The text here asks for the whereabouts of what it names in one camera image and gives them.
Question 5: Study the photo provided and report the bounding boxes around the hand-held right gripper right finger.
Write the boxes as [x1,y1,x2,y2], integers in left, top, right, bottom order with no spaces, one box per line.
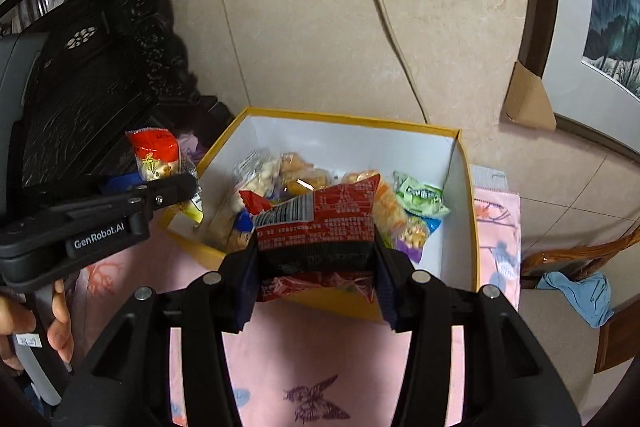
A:
[372,237,583,427]

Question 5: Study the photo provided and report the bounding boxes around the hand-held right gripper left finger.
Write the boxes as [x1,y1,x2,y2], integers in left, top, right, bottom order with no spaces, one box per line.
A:
[52,243,261,427]

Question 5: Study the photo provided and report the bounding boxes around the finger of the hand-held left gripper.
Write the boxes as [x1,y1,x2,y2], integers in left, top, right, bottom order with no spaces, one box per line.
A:
[102,173,199,212]
[102,173,146,194]

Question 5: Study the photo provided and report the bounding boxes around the red-topped clear snack packet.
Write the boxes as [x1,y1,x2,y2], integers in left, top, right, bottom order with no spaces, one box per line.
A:
[125,129,204,224]

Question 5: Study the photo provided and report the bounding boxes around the dark red snack packet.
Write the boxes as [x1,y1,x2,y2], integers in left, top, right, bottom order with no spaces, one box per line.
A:
[249,173,382,304]

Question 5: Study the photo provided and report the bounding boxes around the yellow cardboard box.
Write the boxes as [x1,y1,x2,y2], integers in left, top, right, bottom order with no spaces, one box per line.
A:
[159,107,482,324]

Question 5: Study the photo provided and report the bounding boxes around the person's left hand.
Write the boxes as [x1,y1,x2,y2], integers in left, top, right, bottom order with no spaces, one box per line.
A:
[0,282,76,370]

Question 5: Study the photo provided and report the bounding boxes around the blue snack packet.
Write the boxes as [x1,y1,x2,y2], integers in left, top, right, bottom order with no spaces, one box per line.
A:
[234,209,257,254]

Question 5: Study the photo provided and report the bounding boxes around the clear cookie packet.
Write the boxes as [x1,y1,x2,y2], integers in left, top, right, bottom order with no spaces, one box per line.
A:
[209,187,251,254]

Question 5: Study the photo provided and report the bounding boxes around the orange white wafer packet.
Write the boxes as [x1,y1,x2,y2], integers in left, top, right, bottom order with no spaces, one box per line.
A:
[344,171,409,249]

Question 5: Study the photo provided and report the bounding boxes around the pink floral tablecloth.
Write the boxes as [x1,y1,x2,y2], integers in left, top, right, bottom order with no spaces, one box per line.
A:
[65,132,522,427]

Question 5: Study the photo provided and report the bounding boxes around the red snack bar packet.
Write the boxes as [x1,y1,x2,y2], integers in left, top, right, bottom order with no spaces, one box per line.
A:
[238,189,274,216]

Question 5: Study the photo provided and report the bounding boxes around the clear packet of white candies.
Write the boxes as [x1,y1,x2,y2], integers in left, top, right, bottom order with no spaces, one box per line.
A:
[231,149,282,214]

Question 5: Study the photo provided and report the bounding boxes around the light green gummy bag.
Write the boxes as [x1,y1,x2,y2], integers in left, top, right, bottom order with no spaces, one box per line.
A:
[392,170,452,219]

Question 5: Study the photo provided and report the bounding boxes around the dark carved wooden furniture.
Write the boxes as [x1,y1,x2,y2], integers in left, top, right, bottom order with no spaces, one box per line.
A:
[0,0,237,200]

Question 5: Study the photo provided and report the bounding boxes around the clear brown cake packet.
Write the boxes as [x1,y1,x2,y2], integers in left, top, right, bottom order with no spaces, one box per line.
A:
[279,151,332,196]

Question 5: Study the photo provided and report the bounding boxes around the wooden chair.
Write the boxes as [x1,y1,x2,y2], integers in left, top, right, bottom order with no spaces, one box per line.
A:
[520,226,640,374]

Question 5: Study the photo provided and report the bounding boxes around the blue cloth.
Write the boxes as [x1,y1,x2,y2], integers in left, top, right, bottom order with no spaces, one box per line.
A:
[537,271,615,329]

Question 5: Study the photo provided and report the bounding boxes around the cardboard corner protector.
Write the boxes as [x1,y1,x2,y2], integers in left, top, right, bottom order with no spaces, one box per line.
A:
[501,60,558,132]

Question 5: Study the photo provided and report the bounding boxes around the framed lotus painting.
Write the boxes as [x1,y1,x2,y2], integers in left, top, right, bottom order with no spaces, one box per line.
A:
[516,0,640,158]

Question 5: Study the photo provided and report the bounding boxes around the grey power plug cable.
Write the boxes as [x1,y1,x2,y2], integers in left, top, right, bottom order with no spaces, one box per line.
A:
[353,0,432,126]

